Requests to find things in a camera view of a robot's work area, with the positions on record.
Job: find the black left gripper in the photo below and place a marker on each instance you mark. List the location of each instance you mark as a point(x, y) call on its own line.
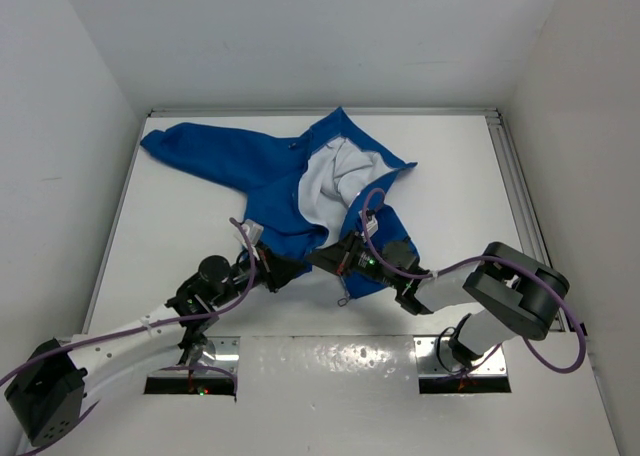
point(275, 270)

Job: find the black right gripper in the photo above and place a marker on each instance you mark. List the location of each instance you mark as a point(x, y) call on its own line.
point(339, 257)

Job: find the blue zip-up jacket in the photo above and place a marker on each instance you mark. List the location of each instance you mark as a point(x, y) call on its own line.
point(308, 192)

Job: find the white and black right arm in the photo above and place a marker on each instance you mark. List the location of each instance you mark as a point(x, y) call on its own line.
point(519, 295)

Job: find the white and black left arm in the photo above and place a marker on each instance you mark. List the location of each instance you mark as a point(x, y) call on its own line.
point(60, 381)

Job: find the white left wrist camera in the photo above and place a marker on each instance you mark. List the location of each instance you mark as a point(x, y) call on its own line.
point(252, 230)

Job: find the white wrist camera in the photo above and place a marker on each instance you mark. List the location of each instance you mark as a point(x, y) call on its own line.
point(252, 230)
point(371, 223)

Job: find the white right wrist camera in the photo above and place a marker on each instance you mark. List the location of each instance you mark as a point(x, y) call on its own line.
point(371, 223)

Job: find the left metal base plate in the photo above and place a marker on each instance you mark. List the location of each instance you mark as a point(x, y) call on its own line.
point(216, 356)

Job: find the metal base plate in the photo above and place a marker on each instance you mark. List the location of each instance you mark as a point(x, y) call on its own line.
point(434, 360)
point(216, 356)

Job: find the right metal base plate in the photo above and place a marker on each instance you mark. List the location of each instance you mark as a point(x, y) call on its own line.
point(434, 360)

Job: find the aluminium frame rail left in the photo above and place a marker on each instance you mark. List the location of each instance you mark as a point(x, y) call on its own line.
point(62, 175)

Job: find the aluminium frame rail back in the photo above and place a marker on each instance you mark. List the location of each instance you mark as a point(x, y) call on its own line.
point(267, 111)

